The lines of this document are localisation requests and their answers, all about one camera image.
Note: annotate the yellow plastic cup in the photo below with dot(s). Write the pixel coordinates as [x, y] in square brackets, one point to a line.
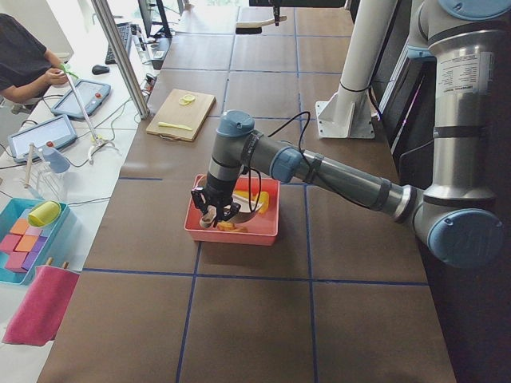
[44, 213]

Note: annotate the bamboo cutting board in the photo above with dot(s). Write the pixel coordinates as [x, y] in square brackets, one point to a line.
[192, 115]

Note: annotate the blue cup on stand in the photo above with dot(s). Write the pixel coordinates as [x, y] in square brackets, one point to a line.
[58, 163]

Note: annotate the tan toy ginger root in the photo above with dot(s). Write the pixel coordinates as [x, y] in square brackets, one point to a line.
[231, 227]

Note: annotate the seated person in black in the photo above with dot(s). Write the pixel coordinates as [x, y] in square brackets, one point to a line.
[28, 68]

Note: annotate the white reacher stick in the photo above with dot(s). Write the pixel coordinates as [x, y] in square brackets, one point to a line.
[98, 141]

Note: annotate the pink plastic bin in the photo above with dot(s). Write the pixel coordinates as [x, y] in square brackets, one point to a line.
[262, 229]

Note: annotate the green plastic toy knife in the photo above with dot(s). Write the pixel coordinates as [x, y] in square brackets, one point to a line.
[176, 126]

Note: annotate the teal tray of blocks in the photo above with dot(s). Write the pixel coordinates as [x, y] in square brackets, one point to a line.
[23, 246]

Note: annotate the black computer mouse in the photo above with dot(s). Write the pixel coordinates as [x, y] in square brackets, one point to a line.
[100, 69]

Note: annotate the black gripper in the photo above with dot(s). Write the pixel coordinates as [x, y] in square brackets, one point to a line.
[276, 12]
[219, 191]

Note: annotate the beige brush with black bristles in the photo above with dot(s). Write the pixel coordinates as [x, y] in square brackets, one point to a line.
[255, 27]

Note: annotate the beige plastic dustpan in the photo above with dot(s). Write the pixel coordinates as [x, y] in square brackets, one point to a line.
[206, 221]

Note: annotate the yellow toy corn cob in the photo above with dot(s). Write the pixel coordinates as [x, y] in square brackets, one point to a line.
[250, 203]

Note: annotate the aluminium frame post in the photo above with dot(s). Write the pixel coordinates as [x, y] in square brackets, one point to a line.
[106, 20]

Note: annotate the blue teach pendant tablet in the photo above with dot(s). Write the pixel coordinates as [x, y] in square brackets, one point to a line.
[91, 93]
[57, 130]

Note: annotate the pink cloth on rack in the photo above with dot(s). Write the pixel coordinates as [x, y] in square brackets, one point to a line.
[42, 310]

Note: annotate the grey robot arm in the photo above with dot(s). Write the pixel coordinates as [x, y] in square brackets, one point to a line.
[453, 215]

